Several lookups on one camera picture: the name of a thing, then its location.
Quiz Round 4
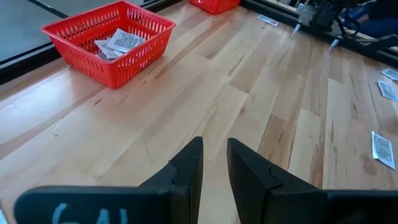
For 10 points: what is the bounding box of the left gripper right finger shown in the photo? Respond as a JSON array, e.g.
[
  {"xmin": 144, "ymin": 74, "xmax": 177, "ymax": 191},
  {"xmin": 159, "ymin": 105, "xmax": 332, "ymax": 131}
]
[{"xmin": 226, "ymin": 138, "xmax": 398, "ymax": 224}]

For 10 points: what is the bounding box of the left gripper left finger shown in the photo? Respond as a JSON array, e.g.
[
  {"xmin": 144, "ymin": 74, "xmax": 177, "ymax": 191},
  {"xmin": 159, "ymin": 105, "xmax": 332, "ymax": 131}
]
[{"xmin": 14, "ymin": 136, "xmax": 205, "ymax": 224}]

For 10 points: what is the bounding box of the red plastic basket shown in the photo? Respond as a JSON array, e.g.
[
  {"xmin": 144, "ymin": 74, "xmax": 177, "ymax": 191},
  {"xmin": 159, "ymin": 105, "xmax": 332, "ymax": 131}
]
[
  {"xmin": 188, "ymin": 0, "xmax": 242, "ymax": 16},
  {"xmin": 40, "ymin": 0, "xmax": 177, "ymax": 90}
]

